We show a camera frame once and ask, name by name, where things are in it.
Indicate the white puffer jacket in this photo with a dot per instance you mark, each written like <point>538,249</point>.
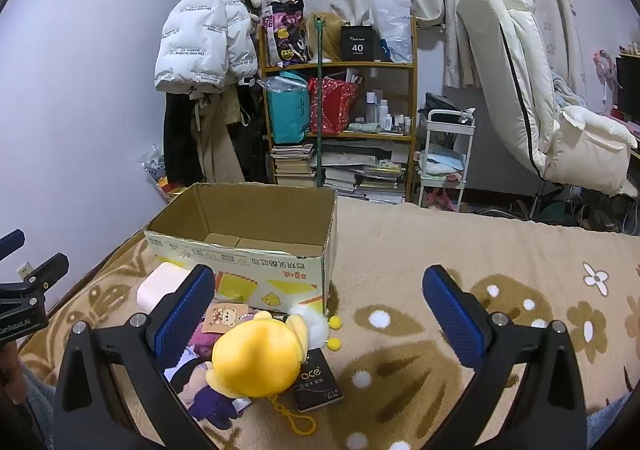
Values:
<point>200,30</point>

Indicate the row of small bottles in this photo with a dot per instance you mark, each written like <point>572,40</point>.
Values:
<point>382,111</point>

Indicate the white tissue pack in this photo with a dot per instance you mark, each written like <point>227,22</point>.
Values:
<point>155,287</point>

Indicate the black monitor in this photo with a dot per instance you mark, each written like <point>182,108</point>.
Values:
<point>630,85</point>

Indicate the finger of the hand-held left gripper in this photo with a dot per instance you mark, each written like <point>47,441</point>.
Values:
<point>50,270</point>
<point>11,241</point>

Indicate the teal paper bag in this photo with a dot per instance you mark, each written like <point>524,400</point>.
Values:
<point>287,115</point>

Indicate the plastic bag of plush toys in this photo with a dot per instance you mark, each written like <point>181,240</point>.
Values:
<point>157,170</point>

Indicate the person's leg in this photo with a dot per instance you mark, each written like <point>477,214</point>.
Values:
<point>607,417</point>

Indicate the black hanging coat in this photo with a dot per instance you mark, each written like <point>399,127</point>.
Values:
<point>177,140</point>

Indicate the wooden shelf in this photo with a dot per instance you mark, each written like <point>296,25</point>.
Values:
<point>412,105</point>

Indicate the black hanging clothes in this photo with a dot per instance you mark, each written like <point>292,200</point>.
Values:
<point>252,130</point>

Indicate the green pole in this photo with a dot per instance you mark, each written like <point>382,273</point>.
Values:
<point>318,130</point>

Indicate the pink desk fan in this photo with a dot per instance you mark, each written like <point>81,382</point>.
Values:
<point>605,65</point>

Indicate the black bag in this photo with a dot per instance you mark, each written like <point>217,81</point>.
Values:
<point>442,105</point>

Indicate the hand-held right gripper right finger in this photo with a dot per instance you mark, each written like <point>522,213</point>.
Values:
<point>452,317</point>

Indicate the pink plush toy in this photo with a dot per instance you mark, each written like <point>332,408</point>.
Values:
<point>202,337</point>

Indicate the cartoon print bag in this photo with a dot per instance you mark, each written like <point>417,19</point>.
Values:
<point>285,40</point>

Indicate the white trolley cart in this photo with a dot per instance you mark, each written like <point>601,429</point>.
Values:
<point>470,155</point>

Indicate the folded white mattress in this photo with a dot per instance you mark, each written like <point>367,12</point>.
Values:
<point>505,55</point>

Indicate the beige hanging garment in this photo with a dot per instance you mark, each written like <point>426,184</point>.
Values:
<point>215,150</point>

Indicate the stack of old books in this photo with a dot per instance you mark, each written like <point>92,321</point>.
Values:
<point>292,165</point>

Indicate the pile of books and papers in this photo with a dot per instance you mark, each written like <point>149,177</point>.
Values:
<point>350,180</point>

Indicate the white-haired doll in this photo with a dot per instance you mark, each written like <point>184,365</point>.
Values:
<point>210,405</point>

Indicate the small black ace box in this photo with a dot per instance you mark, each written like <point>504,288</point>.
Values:
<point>317,380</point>

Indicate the red gift bag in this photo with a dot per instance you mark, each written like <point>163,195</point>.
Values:
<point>335,105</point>

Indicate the white plastic bag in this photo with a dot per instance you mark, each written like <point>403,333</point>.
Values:
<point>395,25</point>

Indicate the brown flower print blanket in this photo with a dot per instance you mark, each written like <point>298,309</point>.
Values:
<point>425,250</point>

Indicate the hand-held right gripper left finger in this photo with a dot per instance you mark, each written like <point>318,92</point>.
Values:
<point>184,317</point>

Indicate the blonde wig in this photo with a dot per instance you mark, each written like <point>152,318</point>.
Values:
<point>331,35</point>

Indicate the printed cardboard box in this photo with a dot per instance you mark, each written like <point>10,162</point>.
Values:
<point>280,275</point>

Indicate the bear print card tag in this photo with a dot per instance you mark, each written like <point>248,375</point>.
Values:
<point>222,317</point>

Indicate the person's left forearm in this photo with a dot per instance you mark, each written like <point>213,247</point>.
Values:
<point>36,410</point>

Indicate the white wall outlet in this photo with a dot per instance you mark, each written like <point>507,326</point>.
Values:
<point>25,270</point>

